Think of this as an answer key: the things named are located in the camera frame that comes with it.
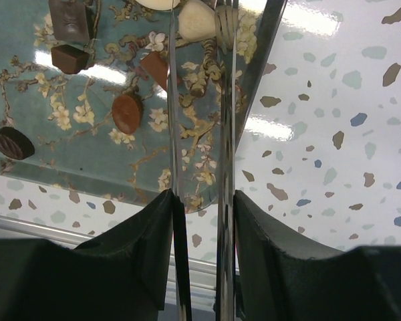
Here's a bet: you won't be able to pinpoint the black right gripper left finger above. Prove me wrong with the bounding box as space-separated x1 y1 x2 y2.
0 190 191 320

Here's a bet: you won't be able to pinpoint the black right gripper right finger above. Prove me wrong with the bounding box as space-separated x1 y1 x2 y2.
234 191 401 320

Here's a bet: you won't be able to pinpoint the milk round chocolate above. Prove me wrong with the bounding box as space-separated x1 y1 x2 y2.
112 94 143 134

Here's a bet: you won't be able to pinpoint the milk rectangular chocolate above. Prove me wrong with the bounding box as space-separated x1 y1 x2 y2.
140 51 168 91

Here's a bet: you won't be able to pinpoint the white dome chocolate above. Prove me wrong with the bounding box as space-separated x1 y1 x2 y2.
178 0 216 42

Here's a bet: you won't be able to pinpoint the metal serving tongs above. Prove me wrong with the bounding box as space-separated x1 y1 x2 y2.
167 1 239 320

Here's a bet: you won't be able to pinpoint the dark ridged oval chocolate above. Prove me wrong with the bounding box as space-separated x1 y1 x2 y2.
0 126 35 161

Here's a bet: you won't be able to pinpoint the dark rectangular chocolate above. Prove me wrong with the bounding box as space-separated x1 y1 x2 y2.
51 44 90 74

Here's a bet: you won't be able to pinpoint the dark cube chocolate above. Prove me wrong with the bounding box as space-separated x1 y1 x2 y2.
48 0 94 43

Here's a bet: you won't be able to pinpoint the white oval chocolate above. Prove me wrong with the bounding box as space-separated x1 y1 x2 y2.
136 0 180 11

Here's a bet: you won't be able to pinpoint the floral blue serving tray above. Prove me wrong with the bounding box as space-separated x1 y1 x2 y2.
0 1 286 212

